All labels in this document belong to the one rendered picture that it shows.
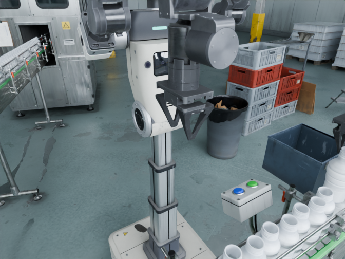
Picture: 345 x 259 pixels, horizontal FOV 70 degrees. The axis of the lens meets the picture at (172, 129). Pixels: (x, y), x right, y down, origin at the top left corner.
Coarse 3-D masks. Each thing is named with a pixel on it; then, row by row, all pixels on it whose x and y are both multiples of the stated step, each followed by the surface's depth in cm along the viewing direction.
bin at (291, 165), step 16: (288, 128) 146; (304, 128) 152; (272, 144) 138; (288, 144) 154; (304, 144) 155; (320, 144) 146; (272, 160) 141; (288, 160) 131; (304, 160) 123; (320, 160) 148; (288, 176) 134; (304, 176) 125; (320, 176) 121; (304, 192) 128
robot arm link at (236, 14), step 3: (234, 9) 87; (237, 9) 87; (240, 9) 88; (234, 12) 87; (237, 12) 87; (240, 12) 88; (234, 15) 87; (237, 15) 88; (240, 15) 89; (234, 18) 88; (237, 18) 89; (240, 18) 90; (237, 21) 90
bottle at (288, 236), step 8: (288, 216) 61; (280, 224) 60; (288, 224) 58; (296, 224) 58; (280, 232) 60; (288, 232) 59; (296, 232) 60; (280, 240) 60; (288, 240) 59; (296, 240) 59; (280, 248) 60; (288, 248) 60; (288, 256) 61
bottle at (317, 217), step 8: (312, 200) 66; (320, 200) 66; (312, 208) 65; (320, 208) 63; (312, 216) 65; (320, 216) 64; (312, 224) 65; (320, 224) 64; (320, 232) 67; (312, 240) 68; (304, 248) 69; (312, 248) 69
